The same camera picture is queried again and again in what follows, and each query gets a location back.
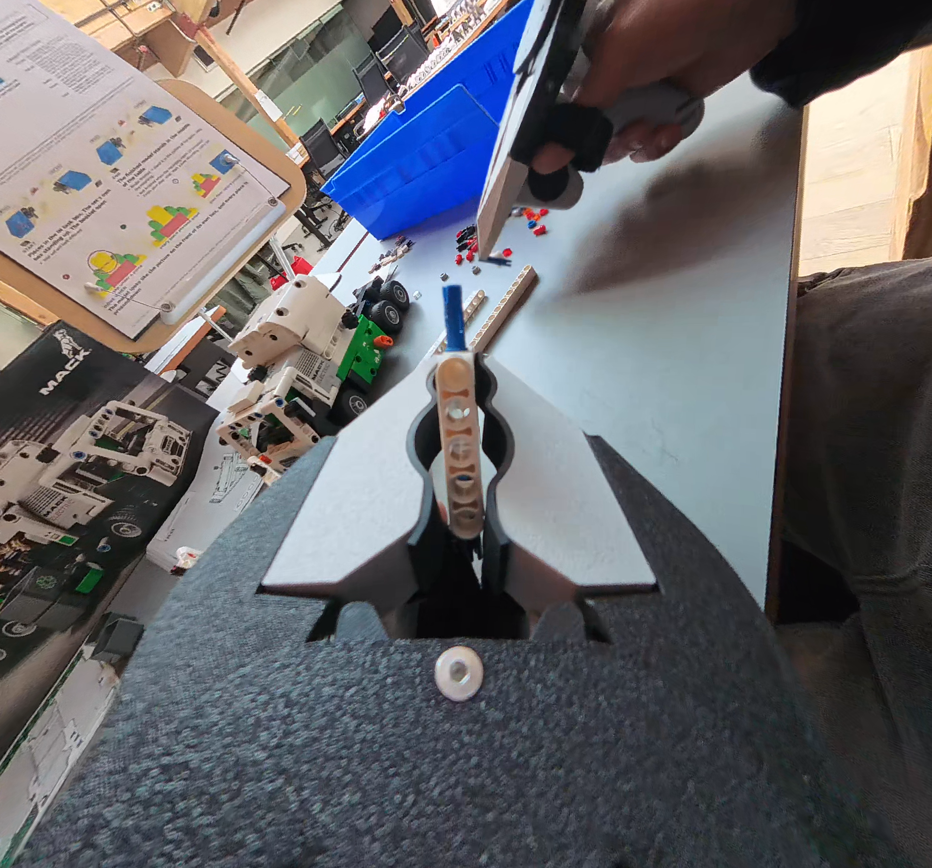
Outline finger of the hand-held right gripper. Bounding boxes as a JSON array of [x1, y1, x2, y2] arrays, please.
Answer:
[[475, 70, 541, 262]]

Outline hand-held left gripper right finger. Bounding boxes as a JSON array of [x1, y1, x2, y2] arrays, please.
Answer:
[[477, 354, 658, 637]]

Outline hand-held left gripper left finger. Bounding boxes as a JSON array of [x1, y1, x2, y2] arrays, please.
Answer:
[[260, 354, 447, 637]]

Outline white lego beam blue pins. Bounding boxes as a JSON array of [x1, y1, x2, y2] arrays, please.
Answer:
[[434, 284, 486, 538]]

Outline group of small red lego pieces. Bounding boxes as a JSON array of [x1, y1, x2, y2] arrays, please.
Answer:
[[437, 204, 552, 281]]

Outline white lego truck container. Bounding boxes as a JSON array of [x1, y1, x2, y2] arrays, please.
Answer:
[[216, 380, 323, 481]]

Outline long white lego beam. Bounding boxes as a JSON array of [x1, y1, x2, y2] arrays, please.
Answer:
[[469, 264, 539, 351]]

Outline group of small black lego pieces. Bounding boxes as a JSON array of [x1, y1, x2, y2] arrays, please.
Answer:
[[370, 233, 417, 273]]

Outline white green lego truck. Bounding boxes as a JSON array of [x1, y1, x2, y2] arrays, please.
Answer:
[[228, 273, 411, 426]]

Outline lego set box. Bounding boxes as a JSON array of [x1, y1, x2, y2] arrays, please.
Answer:
[[0, 320, 221, 776]]

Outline person's right hand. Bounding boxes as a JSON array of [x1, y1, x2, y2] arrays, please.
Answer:
[[571, 0, 803, 164]]

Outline blue plastic bin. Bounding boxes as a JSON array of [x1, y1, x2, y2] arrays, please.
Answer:
[[319, 0, 540, 242]]

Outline small grey tray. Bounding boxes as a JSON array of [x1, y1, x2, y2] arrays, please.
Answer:
[[90, 612, 144, 663]]

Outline person's leg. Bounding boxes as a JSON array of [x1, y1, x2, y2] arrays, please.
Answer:
[[781, 258, 932, 868]]

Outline wooden sign board on stand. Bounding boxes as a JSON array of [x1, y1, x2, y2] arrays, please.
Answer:
[[0, 0, 309, 356]]

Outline sticker sheet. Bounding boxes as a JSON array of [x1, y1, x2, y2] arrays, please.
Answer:
[[0, 653, 122, 865]]

